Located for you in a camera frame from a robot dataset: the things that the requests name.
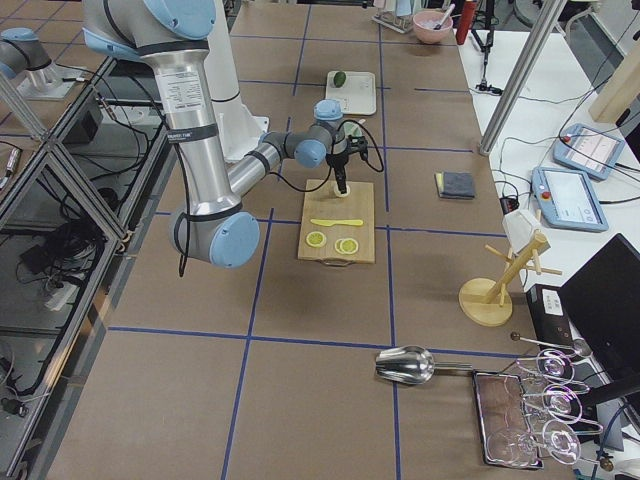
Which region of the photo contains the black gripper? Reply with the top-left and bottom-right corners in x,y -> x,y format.
326,135 -> 368,189

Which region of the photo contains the white steamed bun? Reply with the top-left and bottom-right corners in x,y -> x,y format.
333,184 -> 351,198

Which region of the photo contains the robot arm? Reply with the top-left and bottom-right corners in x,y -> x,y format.
1,27 -> 52,79
83,1 -> 368,268

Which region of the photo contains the light green bowl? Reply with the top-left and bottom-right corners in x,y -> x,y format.
343,122 -> 363,137

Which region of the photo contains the pink bowl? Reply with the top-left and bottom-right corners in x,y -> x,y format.
412,10 -> 453,44

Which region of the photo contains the yellow plastic knife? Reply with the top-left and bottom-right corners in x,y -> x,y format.
310,218 -> 364,227

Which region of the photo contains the bamboo cutting board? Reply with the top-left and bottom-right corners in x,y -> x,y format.
297,179 -> 376,265

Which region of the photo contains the front lemon slice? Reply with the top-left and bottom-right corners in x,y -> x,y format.
341,238 -> 359,255

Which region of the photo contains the white bear tray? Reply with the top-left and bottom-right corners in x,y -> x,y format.
325,71 -> 377,116

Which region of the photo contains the dark green lime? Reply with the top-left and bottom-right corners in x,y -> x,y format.
332,71 -> 347,88

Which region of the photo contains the grey cloth on sponge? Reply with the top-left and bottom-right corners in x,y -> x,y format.
434,171 -> 476,200

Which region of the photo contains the white paper cup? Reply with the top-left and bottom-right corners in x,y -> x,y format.
502,209 -> 541,254

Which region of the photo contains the wooden mug tree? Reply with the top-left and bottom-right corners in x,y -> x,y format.
458,229 -> 562,327

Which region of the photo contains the steel scoop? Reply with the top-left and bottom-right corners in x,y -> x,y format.
375,345 -> 474,385

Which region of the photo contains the black tripod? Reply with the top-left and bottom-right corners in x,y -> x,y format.
471,0 -> 503,96

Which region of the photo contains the near teach pendant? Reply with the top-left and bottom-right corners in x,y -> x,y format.
531,167 -> 609,233

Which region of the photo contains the teach pendant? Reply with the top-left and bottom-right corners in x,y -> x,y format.
553,123 -> 624,181
531,167 -> 609,233

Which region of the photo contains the far teach pendant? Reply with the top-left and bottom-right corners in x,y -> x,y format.
553,123 -> 624,181

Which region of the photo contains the black box with label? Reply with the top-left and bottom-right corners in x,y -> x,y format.
526,284 -> 573,346

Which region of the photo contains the wine glass far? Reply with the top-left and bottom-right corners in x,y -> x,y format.
515,348 -> 590,391

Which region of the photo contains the wine glass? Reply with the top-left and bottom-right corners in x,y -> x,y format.
504,385 -> 583,429
484,420 -> 604,470
515,348 -> 590,391

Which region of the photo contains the black monitor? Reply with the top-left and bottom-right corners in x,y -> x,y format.
559,233 -> 640,380

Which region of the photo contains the wooden plank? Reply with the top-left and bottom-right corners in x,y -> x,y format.
589,33 -> 640,123

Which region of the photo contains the dark metal tray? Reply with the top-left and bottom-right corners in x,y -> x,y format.
471,371 -> 544,471

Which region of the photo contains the wine glass middle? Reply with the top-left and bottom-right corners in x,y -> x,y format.
504,385 -> 583,429

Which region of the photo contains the wine glass near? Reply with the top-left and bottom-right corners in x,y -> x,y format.
484,420 -> 604,470

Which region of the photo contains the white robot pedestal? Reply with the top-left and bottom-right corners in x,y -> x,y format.
204,0 -> 269,163

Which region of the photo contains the aluminium frame post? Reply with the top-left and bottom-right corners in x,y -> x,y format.
479,0 -> 567,157

